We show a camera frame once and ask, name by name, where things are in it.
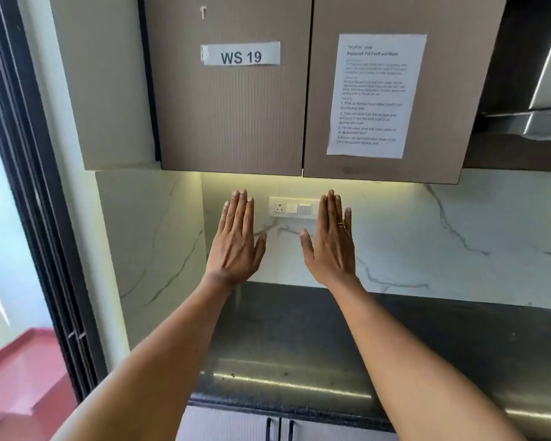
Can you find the person's left hand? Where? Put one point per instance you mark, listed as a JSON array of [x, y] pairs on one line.
[[234, 252]]

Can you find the person's right hand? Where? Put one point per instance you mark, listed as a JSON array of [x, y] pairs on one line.
[[333, 257]]

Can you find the person's left forearm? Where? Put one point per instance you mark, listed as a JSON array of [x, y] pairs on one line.
[[156, 362]]

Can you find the person's right forearm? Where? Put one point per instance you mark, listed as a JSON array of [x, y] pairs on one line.
[[408, 372]]

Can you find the white instruction sheet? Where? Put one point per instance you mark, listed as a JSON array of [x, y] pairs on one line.
[[376, 96]]

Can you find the white base cabinet door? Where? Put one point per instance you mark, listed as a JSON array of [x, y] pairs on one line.
[[225, 427], [340, 434]]

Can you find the white paper label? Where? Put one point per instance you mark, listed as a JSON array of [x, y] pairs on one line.
[[241, 55]]

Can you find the dark hood cabinet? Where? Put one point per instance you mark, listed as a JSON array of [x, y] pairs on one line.
[[509, 151]]

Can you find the white switch panel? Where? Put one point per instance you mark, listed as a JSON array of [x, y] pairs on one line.
[[294, 208]]

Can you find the brown wall cabinet body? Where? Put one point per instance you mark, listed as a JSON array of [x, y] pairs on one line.
[[101, 87]]

